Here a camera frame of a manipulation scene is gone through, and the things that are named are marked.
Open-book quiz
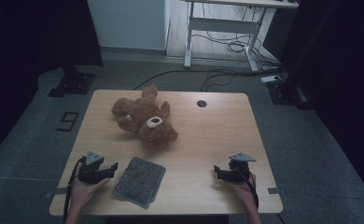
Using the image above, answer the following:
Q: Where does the brown teddy bear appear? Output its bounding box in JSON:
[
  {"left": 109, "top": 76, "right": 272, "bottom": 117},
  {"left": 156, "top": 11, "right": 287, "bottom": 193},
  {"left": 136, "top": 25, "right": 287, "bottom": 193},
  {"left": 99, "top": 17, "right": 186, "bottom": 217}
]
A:
[{"left": 110, "top": 85, "right": 179, "bottom": 151}]

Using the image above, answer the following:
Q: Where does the hand-held gripper black cable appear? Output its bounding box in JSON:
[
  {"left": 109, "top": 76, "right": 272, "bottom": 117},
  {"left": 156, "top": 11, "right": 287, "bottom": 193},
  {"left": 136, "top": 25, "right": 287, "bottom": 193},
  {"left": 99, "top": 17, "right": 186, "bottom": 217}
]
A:
[
  {"left": 63, "top": 156, "right": 87, "bottom": 224},
  {"left": 231, "top": 162, "right": 260, "bottom": 210}
]

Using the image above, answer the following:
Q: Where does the white cabinet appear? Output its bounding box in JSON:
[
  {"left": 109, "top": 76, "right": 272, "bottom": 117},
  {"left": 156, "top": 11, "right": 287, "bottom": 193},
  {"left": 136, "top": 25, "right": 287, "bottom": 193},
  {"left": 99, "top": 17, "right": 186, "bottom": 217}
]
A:
[{"left": 86, "top": 0, "right": 172, "bottom": 52}]

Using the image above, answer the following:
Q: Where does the right hand-held gripper black cable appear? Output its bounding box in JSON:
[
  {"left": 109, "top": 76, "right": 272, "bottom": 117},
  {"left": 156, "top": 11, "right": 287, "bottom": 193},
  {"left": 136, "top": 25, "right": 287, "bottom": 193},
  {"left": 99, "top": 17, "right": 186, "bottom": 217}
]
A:
[{"left": 231, "top": 162, "right": 260, "bottom": 210}]

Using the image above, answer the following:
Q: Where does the long black floor cable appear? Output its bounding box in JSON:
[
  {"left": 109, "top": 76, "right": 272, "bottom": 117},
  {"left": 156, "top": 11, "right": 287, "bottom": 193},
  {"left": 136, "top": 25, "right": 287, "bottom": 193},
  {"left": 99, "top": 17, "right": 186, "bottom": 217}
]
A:
[{"left": 133, "top": 68, "right": 284, "bottom": 91}]

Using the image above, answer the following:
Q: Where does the black stand base plate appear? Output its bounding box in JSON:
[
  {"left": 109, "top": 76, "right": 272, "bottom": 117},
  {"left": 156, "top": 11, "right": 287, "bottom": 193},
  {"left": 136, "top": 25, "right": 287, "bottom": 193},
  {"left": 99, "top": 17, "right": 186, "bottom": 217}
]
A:
[
  {"left": 47, "top": 64, "right": 97, "bottom": 98},
  {"left": 266, "top": 78, "right": 312, "bottom": 110}
]

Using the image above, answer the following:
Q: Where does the tangle of black cables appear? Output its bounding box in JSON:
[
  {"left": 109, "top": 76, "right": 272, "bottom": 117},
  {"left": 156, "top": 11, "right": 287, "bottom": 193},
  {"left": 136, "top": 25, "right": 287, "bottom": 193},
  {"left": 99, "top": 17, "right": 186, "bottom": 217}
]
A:
[{"left": 191, "top": 3, "right": 281, "bottom": 68}]

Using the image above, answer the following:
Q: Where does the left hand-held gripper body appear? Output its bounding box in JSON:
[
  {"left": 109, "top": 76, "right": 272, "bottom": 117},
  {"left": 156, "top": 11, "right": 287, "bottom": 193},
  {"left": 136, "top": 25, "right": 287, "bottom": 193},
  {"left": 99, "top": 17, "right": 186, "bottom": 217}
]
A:
[{"left": 77, "top": 150, "right": 109, "bottom": 186}]

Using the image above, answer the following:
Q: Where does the white desk frame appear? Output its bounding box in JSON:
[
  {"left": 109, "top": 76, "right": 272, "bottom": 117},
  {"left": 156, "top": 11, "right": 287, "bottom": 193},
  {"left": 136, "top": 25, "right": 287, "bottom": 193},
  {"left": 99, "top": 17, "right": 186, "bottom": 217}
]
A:
[{"left": 183, "top": 0, "right": 300, "bottom": 73}]

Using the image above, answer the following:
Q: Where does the person's right hand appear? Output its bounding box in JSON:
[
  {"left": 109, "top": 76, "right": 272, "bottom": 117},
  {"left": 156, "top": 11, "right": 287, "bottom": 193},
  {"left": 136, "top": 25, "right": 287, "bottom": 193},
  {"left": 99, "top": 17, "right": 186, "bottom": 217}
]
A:
[{"left": 231, "top": 174, "right": 259, "bottom": 206}]

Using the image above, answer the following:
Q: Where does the person's left hand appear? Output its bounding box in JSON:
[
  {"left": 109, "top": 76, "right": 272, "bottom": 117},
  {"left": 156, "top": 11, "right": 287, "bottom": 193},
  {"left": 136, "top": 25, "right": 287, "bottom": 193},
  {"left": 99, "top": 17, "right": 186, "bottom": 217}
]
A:
[{"left": 68, "top": 177, "right": 111, "bottom": 210}]

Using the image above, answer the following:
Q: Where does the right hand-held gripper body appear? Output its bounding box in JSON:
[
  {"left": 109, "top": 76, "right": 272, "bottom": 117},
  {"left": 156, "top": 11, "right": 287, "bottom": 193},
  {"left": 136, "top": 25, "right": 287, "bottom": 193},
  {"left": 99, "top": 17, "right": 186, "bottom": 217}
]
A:
[{"left": 223, "top": 151, "right": 258, "bottom": 184}]

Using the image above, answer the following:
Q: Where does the grey towel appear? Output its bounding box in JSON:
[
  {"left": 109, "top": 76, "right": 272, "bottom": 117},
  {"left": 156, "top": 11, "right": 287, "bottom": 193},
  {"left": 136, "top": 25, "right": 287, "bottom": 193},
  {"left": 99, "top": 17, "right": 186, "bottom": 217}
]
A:
[{"left": 112, "top": 156, "right": 167, "bottom": 210}]

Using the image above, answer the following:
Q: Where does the left hand-held gripper black cable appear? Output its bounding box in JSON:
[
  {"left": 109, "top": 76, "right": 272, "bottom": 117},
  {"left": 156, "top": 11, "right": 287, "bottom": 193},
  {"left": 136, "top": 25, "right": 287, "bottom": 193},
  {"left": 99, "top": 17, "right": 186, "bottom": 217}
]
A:
[{"left": 63, "top": 156, "right": 87, "bottom": 224}]

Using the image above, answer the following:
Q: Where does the white power strip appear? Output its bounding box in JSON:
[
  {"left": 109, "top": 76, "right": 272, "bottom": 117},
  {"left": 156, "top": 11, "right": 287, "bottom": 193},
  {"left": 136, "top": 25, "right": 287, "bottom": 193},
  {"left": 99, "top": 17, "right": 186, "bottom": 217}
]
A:
[{"left": 259, "top": 75, "right": 283, "bottom": 84}]

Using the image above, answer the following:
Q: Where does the dark curtain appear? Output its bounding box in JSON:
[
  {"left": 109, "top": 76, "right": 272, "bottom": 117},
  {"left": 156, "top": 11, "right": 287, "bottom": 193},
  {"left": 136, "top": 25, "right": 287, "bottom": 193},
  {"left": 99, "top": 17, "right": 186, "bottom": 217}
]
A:
[
  {"left": 0, "top": 0, "right": 104, "bottom": 162},
  {"left": 279, "top": 0, "right": 364, "bottom": 206}
]

